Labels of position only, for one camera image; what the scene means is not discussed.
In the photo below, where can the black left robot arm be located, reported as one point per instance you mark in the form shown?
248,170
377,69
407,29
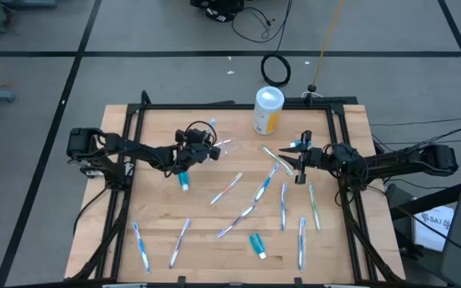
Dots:
142,150

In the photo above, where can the purple white toothbrush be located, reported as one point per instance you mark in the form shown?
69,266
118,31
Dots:
179,242
236,221

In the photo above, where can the black metal beam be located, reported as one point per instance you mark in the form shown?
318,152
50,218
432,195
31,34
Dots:
434,198

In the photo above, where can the white printed paper sheet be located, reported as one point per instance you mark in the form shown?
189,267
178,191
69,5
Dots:
432,228

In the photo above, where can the clear plastic toothbrush holder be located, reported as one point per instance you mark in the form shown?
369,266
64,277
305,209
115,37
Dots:
224,147

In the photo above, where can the person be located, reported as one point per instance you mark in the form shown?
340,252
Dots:
214,12

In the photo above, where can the green white toothbrush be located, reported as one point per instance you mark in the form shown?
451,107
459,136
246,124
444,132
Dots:
314,206
272,157

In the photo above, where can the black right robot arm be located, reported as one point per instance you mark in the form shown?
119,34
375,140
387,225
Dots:
394,162

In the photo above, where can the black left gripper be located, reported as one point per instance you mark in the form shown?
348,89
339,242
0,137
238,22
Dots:
194,154

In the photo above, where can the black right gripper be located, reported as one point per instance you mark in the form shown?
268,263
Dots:
316,158

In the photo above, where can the black table edge clamp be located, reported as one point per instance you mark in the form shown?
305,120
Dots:
297,282
181,281

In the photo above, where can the white yellow wipes canister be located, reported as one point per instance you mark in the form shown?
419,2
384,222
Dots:
268,114

